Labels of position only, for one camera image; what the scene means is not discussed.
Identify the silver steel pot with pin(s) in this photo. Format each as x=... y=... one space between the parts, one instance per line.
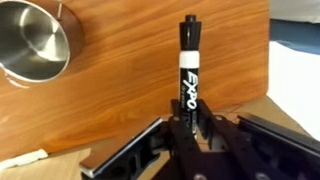
x=33 y=43

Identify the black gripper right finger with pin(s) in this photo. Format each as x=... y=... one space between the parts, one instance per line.
x=260 y=153

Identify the black Expo dry-erase marker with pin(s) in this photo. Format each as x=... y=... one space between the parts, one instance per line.
x=189 y=70

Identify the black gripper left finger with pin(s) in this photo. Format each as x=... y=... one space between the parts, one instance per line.
x=150 y=150

